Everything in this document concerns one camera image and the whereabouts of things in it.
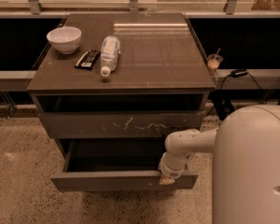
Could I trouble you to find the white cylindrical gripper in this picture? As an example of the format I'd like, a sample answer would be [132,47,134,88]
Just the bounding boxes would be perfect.
[159,152,188,186]

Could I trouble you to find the grey drawer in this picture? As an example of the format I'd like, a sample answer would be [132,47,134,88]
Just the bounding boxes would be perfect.
[50,137,198,191]
[39,111,204,139]

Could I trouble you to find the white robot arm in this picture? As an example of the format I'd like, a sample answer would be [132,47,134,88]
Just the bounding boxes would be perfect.
[159,105,280,224]

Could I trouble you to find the dark grey drawer cabinet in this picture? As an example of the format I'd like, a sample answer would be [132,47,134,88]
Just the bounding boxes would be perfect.
[26,12,217,142]

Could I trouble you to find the black power adapter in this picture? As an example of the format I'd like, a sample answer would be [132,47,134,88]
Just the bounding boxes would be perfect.
[231,68,248,77]

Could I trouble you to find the plastic cup with straw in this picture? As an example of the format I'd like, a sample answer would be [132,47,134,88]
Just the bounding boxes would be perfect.
[207,49,223,72]

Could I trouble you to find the black snack bar packet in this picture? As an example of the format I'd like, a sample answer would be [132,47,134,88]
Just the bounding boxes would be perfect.
[75,49,100,70]

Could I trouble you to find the clear plastic water bottle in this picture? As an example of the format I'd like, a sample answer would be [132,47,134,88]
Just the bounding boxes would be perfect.
[101,35,120,77]

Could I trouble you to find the white ceramic bowl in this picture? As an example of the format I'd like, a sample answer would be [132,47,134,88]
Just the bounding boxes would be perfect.
[47,26,82,54]

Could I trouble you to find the black adapter cable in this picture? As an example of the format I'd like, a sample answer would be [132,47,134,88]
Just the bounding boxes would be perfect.
[206,72,265,117]

